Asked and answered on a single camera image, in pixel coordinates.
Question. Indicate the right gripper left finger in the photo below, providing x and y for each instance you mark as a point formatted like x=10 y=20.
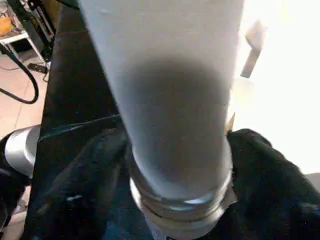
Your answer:
x=80 y=195

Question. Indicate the small yellow object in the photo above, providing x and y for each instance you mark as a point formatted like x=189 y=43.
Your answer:
x=4 y=25

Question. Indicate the white plastic table top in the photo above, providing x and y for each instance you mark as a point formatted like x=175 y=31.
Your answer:
x=285 y=90

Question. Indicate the white plastic table leg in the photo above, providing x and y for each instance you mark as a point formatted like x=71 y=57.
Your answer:
x=170 y=100

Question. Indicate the black power strip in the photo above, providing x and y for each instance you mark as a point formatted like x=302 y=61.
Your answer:
x=38 y=67

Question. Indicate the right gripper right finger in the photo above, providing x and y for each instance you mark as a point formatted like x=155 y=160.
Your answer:
x=275 y=190

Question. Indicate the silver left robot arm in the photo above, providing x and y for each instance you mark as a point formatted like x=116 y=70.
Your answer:
x=20 y=150

